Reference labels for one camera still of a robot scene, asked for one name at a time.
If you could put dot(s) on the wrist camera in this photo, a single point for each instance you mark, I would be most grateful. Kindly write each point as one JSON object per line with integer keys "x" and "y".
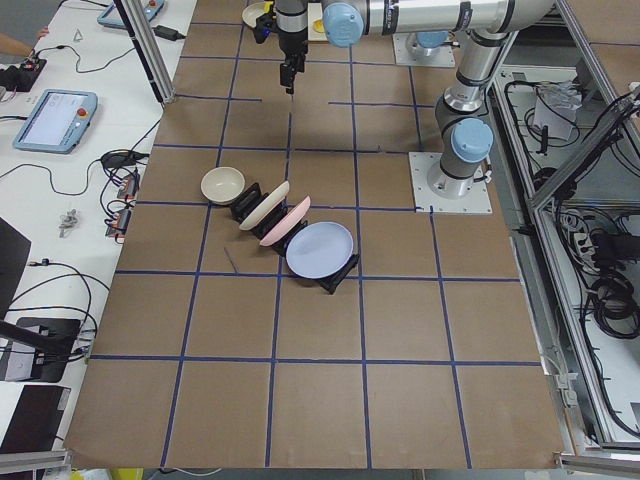
{"x": 265, "y": 22}

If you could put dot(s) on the pink plate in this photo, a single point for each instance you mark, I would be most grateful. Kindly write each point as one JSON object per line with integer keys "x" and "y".
{"x": 286, "y": 224}

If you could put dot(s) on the near teach pendant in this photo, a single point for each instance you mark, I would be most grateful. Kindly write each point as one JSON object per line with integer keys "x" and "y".
{"x": 58, "y": 122}

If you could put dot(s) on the cream bowl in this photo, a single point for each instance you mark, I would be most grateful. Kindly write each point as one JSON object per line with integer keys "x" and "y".
{"x": 222, "y": 185}

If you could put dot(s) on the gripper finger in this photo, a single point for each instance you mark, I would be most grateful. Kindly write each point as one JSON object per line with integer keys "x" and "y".
{"x": 299, "y": 63}
{"x": 286, "y": 73}

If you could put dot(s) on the blue plate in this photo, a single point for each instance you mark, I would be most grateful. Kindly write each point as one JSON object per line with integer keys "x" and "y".
{"x": 319, "y": 250}

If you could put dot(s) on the aluminium frame post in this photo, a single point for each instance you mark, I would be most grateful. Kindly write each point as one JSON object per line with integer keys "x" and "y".
{"x": 146, "y": 47}

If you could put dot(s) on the white tray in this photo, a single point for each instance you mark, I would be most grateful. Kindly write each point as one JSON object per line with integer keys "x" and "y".
{"x": 316, "y": 31}

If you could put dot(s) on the cream plate in rack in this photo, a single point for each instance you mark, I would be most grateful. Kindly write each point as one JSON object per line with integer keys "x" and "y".
{"x": 260, "y": 212}

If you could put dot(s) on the black monitor stand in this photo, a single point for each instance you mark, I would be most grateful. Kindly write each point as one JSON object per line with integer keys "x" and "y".
{"x": 38, "y": 349}

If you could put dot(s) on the black dish rack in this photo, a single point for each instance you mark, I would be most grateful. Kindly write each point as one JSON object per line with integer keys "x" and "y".
{"x": 242, "y": 206}

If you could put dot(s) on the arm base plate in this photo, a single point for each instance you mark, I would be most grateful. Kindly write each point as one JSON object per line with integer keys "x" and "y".
{"x": 434, "y": 192}
{"x": 408, "y": 53}

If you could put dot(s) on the cream plate with lemon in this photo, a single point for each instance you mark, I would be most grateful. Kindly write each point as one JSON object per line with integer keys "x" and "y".
{"x": 252, "y": 12}

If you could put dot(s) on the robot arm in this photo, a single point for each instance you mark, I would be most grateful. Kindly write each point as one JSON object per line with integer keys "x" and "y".
{"x": 431, "y": 39}
{"x": 467, "y": 141}

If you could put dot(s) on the black power adapter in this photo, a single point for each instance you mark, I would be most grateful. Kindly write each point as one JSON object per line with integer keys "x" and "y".
{"x": 168, "y": 33}

